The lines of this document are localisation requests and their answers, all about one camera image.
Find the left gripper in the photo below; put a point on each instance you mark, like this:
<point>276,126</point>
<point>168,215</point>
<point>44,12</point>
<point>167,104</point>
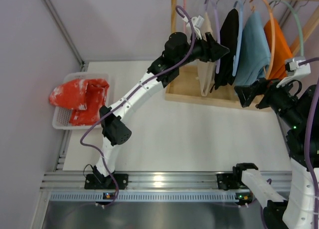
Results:
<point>209,48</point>

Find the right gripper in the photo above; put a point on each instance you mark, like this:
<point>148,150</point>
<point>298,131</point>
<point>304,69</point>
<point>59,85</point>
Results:
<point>259,93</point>

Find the beige trousers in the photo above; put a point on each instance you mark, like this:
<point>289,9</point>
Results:
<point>205,70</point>

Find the purple hanger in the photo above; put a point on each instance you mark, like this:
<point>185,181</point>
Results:
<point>216,17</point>

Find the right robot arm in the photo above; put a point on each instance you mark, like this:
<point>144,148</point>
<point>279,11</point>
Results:
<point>301,114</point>

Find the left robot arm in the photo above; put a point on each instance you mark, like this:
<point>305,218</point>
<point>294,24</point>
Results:
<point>177,53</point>

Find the blue hanger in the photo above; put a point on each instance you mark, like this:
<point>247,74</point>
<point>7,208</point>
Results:
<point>239,36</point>

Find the black trousers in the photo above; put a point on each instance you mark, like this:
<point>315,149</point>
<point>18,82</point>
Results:
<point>228,38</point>

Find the light blue trousers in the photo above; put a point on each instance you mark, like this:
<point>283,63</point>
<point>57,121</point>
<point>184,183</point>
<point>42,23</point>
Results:
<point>251,57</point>

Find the orange trousers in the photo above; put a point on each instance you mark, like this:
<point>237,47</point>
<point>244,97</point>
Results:
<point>281,54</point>

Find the orange hanger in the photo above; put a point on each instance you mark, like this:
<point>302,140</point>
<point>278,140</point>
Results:
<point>269,30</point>

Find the pink hanger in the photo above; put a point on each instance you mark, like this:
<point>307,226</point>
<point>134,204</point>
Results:
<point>184,23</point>

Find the wooden clothes rack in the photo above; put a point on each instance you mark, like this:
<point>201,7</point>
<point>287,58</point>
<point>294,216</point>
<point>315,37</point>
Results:
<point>185,88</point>

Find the red white cloth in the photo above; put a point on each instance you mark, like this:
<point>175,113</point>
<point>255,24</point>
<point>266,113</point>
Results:
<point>84,97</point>

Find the white plastic basket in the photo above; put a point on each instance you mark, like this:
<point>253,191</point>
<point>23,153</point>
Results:
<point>62,116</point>

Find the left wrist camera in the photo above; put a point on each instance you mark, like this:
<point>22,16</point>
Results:
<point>197,22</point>

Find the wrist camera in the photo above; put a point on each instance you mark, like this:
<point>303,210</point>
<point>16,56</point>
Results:
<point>197,22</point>
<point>296,69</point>

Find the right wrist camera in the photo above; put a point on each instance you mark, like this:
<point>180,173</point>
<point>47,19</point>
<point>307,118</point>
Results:
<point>296,69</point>

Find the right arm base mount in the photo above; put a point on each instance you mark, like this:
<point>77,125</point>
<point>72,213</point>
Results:
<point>227,181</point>

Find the aluminium rail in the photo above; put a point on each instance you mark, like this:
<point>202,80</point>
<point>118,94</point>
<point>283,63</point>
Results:
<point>74,180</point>

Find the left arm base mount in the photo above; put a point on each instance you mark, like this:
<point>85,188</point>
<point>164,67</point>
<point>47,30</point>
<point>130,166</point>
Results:
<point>95,182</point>

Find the grey cable duct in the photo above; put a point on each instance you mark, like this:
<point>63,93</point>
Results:
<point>133,196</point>

